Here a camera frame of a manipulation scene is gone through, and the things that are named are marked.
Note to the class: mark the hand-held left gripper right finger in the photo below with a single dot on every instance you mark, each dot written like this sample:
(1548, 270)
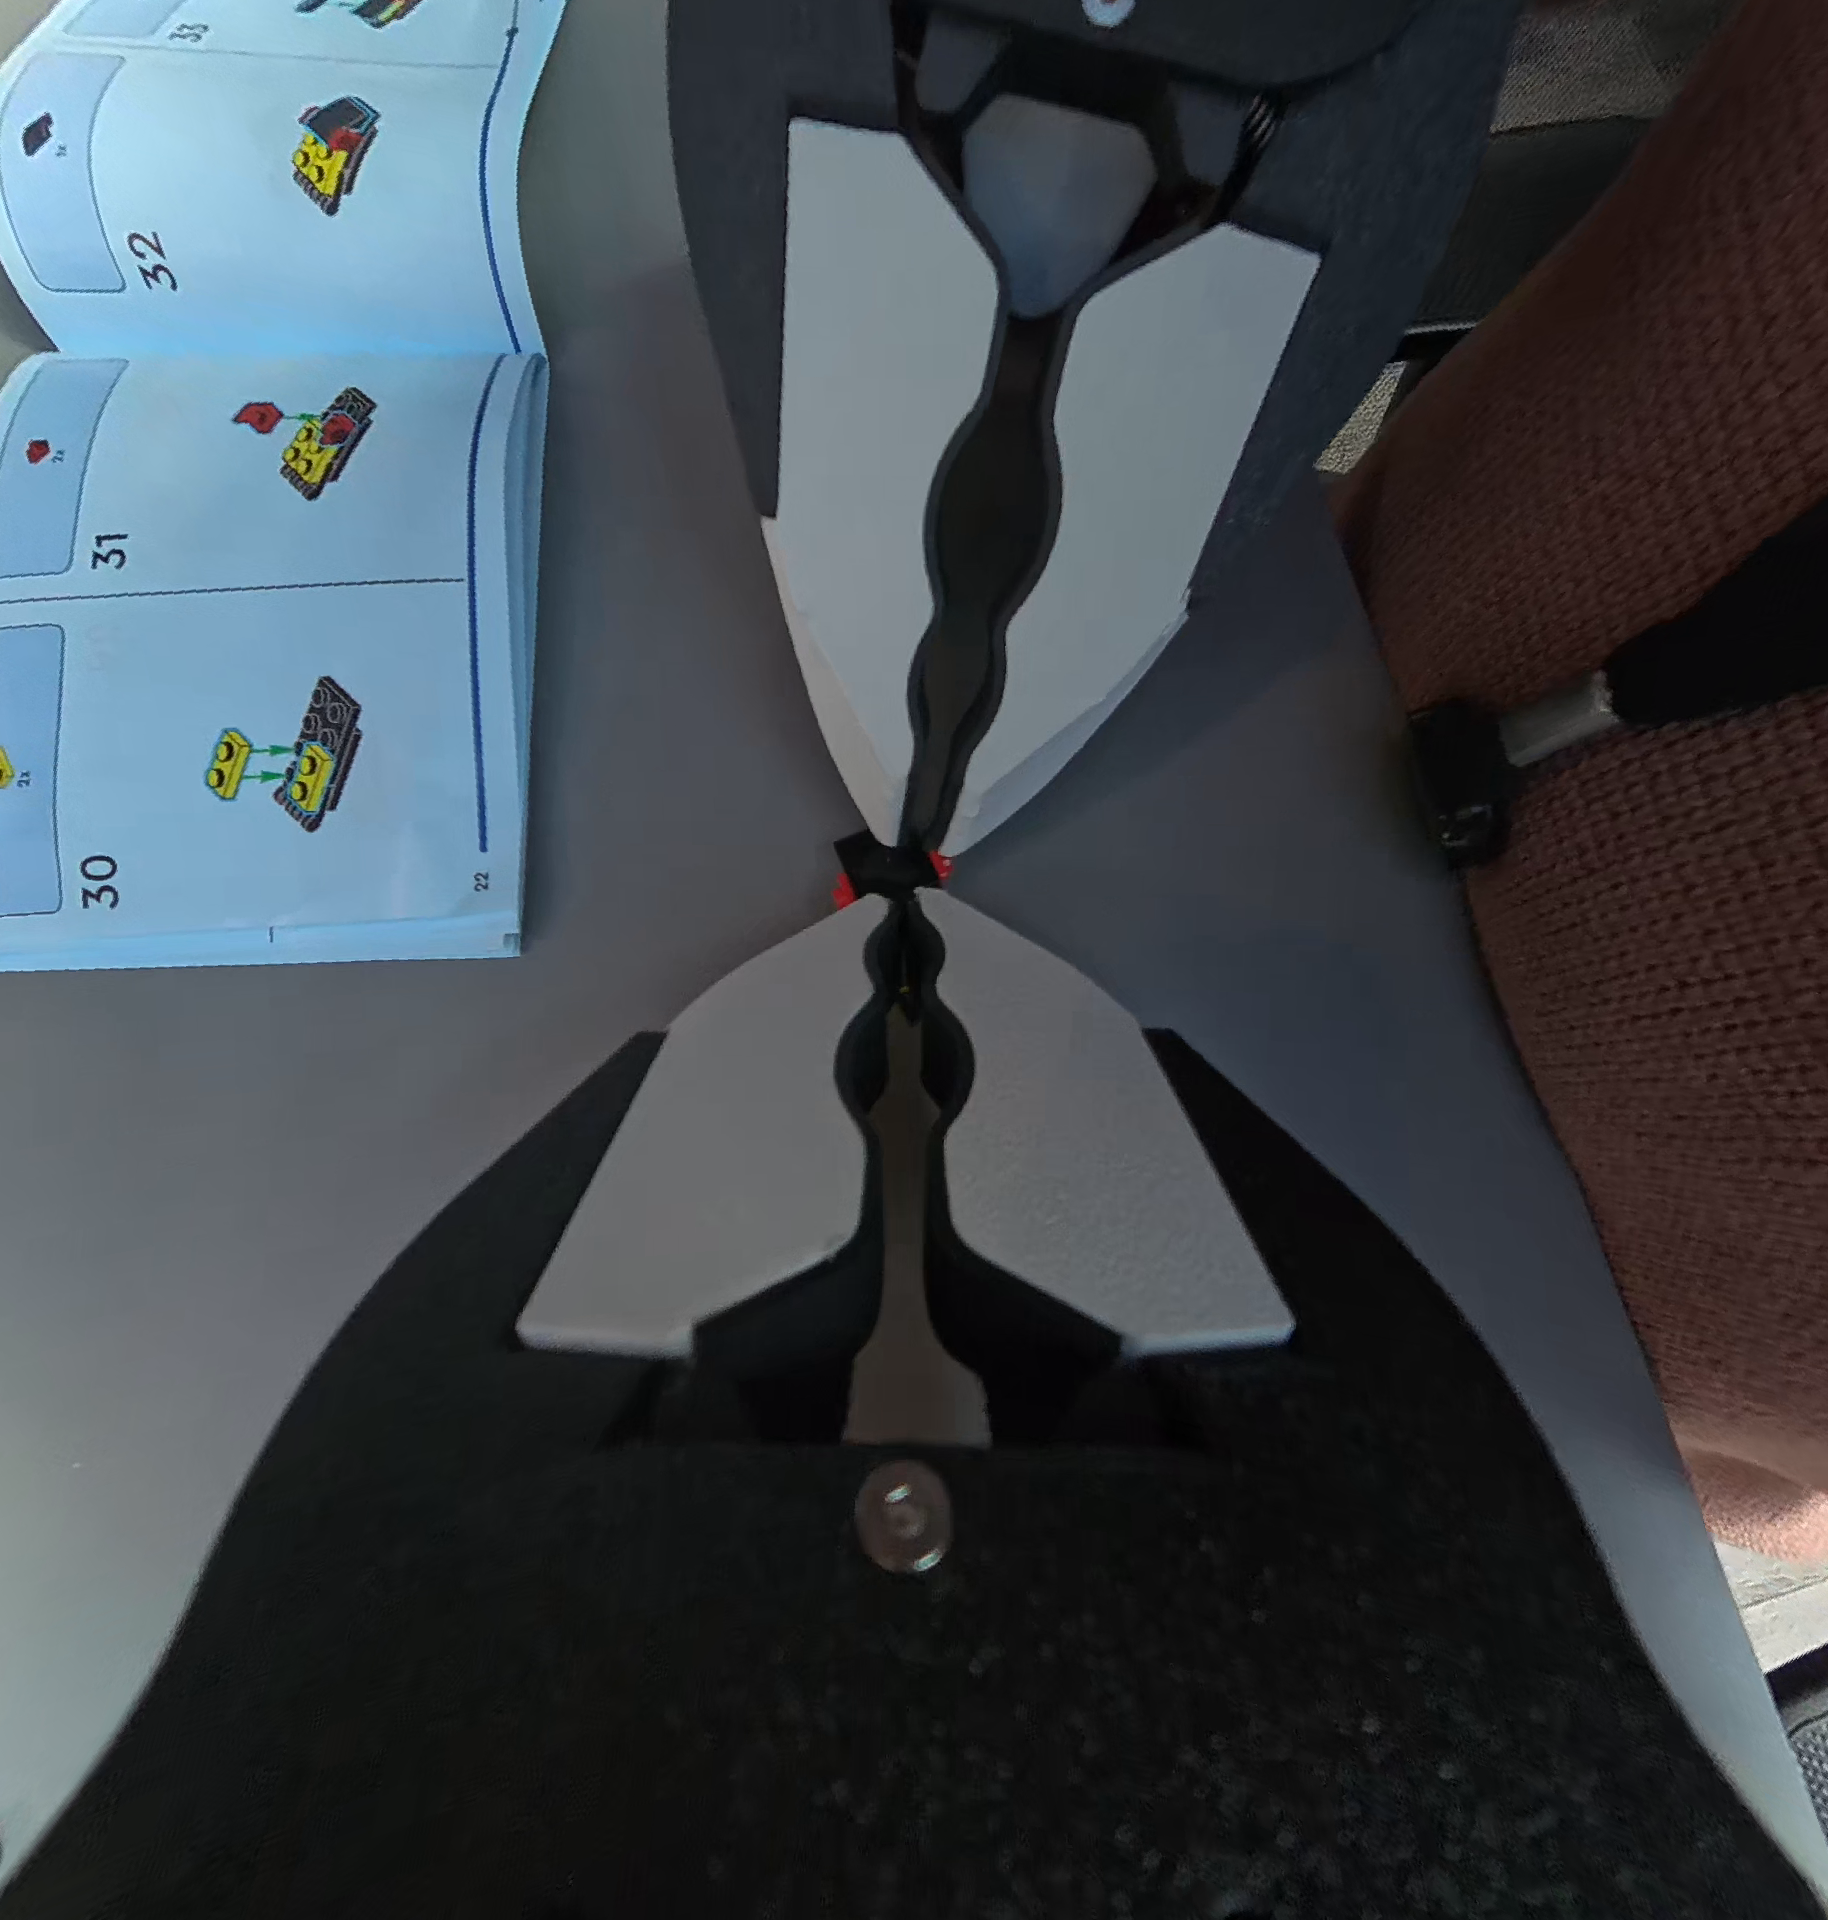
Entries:
(1093, 1185)

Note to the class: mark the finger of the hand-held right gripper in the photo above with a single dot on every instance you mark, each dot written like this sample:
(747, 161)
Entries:
(1153, 451)
(854, 375)

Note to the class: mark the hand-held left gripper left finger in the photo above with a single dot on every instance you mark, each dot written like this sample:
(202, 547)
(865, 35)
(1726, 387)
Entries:
(703, 1185)

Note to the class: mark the small black brick assembly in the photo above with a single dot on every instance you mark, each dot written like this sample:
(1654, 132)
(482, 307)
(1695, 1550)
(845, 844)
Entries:
(888, 865)

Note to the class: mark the blue instruction booklet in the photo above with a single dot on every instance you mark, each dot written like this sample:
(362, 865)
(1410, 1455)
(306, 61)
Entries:
(329, 601)

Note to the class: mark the person's torso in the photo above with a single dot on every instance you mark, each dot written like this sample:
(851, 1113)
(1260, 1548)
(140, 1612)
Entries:
(1678, 375)

